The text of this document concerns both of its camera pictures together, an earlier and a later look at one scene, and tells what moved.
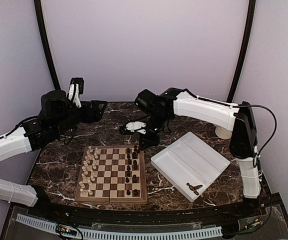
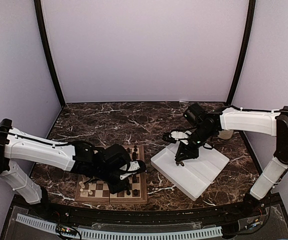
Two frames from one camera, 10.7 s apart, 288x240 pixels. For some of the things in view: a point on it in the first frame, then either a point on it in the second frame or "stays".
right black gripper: (149, 141) to (191, 153)
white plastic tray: (189, 166) stays
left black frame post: (40, 20) stays
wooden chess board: (112, 175) stays
